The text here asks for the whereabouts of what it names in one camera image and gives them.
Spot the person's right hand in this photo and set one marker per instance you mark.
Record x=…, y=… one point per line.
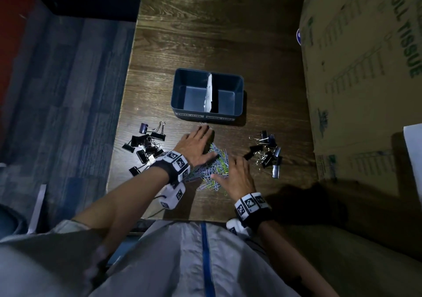
x=239, y=181

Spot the person's right forearm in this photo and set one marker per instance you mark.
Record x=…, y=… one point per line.
x=290, y=260

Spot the grey chair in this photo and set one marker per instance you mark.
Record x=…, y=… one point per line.
x=19, y=214

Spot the person's left forearm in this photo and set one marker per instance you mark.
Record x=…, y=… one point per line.
x=125, y=204

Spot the person's left thumb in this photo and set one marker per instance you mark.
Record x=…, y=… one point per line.
x=208, y=158

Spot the pile of coloured paper clips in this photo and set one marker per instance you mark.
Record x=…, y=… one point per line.
x=211, y=171

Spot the person's right thumb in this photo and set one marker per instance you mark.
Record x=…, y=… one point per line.
x=219, y=178

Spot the pile of black binder clips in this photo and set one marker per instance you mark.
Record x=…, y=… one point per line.
x=268, y=156
x=145, y=143

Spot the white flat panel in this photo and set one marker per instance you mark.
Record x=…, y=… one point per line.
x=414, y=158

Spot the large cardboard box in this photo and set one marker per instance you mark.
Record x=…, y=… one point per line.
x=359, y=75

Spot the blue divided plastic bin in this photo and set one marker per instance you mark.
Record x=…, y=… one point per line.
x=194, y=100

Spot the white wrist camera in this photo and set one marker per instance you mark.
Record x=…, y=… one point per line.
x=172, y=196
x=238, y=228

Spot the person's left hand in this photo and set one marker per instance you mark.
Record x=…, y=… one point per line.
x=193, y=146

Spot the white shirt with blue stripe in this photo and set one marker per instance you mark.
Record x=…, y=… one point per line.
x=184, y=260

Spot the white divider card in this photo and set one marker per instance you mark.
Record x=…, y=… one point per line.
x=208, y=95

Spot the black marker wristband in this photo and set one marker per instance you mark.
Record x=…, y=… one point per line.
x=174, y=166
x=252, y=207

